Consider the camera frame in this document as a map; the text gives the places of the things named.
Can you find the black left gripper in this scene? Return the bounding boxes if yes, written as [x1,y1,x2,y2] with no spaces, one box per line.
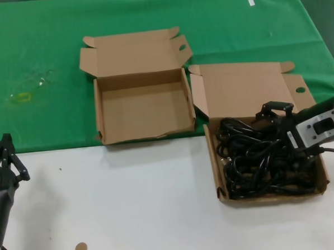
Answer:
[0,132,34,243]

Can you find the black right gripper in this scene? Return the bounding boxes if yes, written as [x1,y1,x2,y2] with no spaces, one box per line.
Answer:
[255,97,334,166]

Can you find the black power cable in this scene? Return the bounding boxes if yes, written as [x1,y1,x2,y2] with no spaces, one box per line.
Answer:
[214,115,281,162]
[224,162,318,201]
[220,128,316,186]

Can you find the right cardboard box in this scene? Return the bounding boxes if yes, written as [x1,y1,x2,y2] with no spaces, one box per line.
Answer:
[188,57,332,211]

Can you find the cardboard box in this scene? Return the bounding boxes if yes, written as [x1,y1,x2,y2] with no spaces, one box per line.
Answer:
[188,57,332,211]
[77,25,199,147]

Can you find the left cardboard box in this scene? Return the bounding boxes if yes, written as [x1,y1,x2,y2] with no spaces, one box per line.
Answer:
[77,25,199,147]

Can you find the yellow tape square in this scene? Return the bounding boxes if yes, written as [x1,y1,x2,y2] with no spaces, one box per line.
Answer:
[13,92,33,105]

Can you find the clear crumpled tape patch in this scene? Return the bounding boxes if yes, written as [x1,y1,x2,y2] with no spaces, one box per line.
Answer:
[35,68,56,88]

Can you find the green tablecloth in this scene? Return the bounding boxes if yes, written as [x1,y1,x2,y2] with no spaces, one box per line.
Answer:
[0,0,334,155]

